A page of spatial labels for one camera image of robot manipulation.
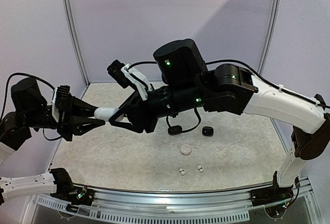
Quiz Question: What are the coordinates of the white stem earbud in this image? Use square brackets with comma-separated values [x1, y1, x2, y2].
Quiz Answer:
[197, 165, 204, 172]

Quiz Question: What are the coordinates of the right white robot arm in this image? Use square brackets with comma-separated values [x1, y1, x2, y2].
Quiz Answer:
[107, 39, 329, 201]

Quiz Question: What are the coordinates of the right aluminium frame post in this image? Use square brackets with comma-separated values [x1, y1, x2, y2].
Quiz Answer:
[257, 0, 281, 74]

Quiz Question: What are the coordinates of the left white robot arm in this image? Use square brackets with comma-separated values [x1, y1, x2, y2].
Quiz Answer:
[1, 74, 105, 206]

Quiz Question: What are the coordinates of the pink round earbud case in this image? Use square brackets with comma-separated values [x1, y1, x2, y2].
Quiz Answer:
[179, 145, 192, 156]

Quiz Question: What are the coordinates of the white oval earbud case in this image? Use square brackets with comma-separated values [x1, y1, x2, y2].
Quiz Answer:
[94, 107, 119, 121]

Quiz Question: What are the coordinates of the left aluminium frame post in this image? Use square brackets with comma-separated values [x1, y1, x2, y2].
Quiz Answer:
[62, 0, 90, 87]

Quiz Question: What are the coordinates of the black oval earbud case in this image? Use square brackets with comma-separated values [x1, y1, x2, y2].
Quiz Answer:
[168, 125, 183, 136]

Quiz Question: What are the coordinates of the right camera cable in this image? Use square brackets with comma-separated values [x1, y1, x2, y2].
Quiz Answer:
[127, 58, 330, 133]

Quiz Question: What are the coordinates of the camera cable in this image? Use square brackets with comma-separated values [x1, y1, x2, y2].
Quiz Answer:
[0, 73, 62, 142]
[127, 58, 330, 133]

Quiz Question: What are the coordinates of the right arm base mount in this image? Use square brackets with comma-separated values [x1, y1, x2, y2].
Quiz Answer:
[250, 171, 300, 209]

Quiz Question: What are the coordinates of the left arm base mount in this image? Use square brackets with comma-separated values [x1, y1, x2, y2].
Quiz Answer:
[49, 168, 95, 206]

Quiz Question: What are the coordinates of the white earbud lower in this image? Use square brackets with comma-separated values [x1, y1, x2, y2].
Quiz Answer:
[179, 168, 186, 175]

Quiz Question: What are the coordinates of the aluminium frame post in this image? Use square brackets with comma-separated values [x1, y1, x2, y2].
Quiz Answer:
[62, 0, 90, 87]
[257, 0, 281, 74]

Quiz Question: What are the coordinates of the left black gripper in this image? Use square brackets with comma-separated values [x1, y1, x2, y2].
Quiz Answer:
[26, 92, 107, 141]

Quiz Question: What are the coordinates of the aluminium front rail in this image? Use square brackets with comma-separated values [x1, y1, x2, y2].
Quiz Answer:
[23, 177, 322, 223]

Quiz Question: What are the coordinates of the left camera cable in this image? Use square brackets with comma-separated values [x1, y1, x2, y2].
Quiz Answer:
[0, 73, 62, 142]

